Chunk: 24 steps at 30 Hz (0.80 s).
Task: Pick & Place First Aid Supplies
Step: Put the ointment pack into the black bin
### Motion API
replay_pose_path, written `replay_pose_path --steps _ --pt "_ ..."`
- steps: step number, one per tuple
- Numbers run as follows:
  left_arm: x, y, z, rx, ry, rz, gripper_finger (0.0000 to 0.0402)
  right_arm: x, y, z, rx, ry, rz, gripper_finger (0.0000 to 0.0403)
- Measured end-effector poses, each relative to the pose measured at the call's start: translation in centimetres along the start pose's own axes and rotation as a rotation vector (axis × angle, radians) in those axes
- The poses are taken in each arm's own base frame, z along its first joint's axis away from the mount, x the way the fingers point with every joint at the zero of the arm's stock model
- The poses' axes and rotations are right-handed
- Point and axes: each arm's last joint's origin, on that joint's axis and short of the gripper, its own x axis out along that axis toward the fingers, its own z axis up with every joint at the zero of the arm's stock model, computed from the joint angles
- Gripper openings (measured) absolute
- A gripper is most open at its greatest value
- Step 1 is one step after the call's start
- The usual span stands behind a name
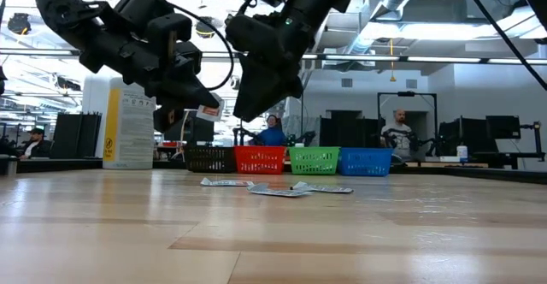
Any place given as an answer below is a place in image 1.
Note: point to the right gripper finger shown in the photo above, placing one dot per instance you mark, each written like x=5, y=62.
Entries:
x=282, y=91
x=252, y=91

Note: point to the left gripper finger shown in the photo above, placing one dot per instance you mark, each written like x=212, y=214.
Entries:
x=184, y=100
x=192, y=88

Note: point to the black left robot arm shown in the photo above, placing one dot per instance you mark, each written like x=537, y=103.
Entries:
x=64, y=10

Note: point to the black background robot arm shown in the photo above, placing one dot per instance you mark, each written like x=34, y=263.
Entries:
x=241, y=135
x=421, y=143
x=303, y=138

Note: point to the black background monitor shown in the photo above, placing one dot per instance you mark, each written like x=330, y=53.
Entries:
x=201, y=132

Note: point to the person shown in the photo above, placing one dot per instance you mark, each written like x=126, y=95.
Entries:
x=36, y=145
x=271, y=135
x=397, y=134

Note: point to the black ceiling device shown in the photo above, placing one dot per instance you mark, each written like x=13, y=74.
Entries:
x=19, y=23
x=204, y=28

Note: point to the black plastic basket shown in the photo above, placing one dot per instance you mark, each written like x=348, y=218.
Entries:
x=209, y=159

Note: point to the red plastic basket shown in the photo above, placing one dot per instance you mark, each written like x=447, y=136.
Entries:
x=260, y=160

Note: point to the black light bar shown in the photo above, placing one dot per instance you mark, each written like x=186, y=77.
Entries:
x=363, y=57

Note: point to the white wipes canister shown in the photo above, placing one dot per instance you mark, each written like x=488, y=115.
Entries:
x=128, y=147

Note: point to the green plastic basket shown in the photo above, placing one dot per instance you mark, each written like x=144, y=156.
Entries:
x=314, y=161

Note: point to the black background monitors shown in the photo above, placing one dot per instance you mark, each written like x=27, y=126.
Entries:
x=352, y=132
x=478, y=134

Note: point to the black background panels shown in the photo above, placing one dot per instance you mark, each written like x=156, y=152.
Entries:
x=77, y=134

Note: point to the blue plastic basket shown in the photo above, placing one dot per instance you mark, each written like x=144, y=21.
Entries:
x=364, y=162

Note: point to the black background gantry frame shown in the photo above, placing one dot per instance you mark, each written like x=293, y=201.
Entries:
x=379, y=113
x=302, y=113

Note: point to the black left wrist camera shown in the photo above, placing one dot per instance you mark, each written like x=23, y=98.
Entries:
x=141, y=6

